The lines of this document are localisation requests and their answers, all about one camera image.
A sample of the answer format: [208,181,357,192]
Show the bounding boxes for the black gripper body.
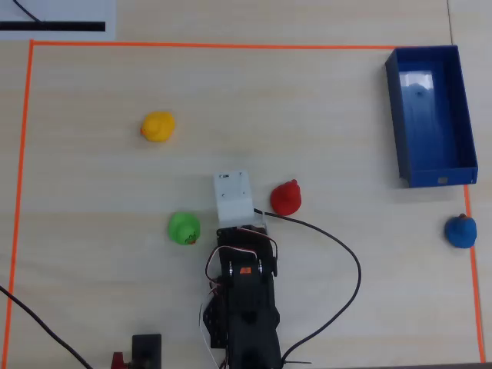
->
[216,224,279,278]

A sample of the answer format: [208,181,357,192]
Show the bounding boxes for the red rubber duck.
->
[270,178,303,216]

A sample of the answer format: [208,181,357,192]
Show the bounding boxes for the green rubber duck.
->
[168,211,201,247]

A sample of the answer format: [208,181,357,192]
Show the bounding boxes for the yellow rubber duck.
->
[140,111,176,143]

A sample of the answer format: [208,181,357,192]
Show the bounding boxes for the blue rubber duck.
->
[444,213,478,249]

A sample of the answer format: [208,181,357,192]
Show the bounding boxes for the blue plastic box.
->
[384,45,479,189]

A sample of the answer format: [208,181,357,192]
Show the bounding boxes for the black table clamp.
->
[131,334,163,369]

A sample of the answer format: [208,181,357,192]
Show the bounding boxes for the orange tape strip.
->
[463,184,487,364]
[1,40,36,369]

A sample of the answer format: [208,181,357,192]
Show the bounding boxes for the white paper with black stripe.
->
[0,0,118,41]

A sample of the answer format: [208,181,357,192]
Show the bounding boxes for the red white servo wires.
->
[198,226,280,369]

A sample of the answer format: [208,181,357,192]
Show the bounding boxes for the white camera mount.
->
[213,170,268,228]

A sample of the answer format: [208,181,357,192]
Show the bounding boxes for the black camera cable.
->
[253,207,363,364]

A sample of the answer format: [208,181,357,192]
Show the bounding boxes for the thick black cable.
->
[0,285,95,369]

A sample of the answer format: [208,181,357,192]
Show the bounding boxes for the thin black cable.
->
[12,0,42,25]

